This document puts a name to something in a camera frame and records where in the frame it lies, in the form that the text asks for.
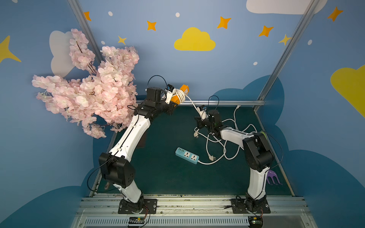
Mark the pink cherry blossom tree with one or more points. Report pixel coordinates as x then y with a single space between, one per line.
108 92

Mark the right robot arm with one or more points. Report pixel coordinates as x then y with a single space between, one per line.
258 153

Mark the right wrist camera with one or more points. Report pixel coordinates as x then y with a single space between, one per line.
202 112

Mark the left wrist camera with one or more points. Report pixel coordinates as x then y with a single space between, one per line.
170 91

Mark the orange power strip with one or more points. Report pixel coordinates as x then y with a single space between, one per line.
179 95

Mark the controller board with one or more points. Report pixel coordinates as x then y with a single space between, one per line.
255 222
135 221

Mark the left controller board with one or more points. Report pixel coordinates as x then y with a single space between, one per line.
135 221

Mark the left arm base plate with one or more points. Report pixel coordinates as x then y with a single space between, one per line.
141 207

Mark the aluminium front rail frame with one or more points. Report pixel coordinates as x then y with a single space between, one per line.
192 211

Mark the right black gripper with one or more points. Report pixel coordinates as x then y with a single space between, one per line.
199 122

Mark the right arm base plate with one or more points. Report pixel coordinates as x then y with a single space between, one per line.
244 206

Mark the right controller board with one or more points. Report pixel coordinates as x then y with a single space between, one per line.
255 222

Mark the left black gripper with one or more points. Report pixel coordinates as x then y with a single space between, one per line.
170 105

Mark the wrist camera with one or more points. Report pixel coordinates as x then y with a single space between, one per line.
202 112
170 91

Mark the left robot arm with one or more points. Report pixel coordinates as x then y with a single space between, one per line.
116 166

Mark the teal power strip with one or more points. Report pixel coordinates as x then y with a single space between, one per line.
186 155

